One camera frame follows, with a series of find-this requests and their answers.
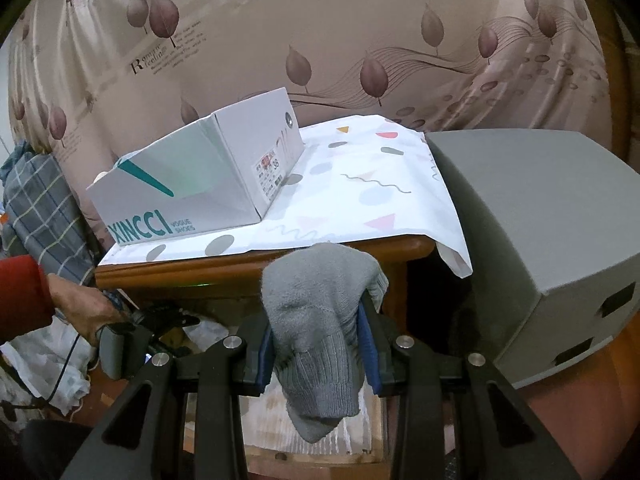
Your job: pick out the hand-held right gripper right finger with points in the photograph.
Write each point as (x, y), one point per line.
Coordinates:
(370, 355)

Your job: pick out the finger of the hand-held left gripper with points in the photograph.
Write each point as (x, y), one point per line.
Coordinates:
(175, 319)

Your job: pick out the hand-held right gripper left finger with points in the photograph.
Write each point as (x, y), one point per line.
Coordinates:
(264, 360)

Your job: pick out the grey knit sock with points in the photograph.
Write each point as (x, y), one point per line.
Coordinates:
(315, 310)

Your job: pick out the person's left hand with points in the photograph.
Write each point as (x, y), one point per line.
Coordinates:
(85, 310)

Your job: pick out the white sock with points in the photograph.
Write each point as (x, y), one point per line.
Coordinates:
(207, 332)

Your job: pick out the dark blue patterned cloth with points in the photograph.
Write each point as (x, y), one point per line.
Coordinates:
(116, 301)

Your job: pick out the white floral cloth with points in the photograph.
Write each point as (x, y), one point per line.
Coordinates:
(70, 385)

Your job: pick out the wooden nightstand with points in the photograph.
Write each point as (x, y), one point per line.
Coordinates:
(225, 270)

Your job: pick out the white shoe box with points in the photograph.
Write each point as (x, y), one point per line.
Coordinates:
(210, 175)

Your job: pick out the white patterned cloth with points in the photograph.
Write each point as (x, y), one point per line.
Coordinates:
(375, 190)

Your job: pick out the grey plaid cloth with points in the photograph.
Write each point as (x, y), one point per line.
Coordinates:
(40, 210)

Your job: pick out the grey box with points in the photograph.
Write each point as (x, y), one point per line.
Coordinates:
(525, 220)

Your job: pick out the leaf print curtain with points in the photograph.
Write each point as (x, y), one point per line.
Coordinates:
(350, 25)

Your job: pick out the wooden furniture frame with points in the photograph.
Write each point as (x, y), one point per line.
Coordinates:
(617, 85)

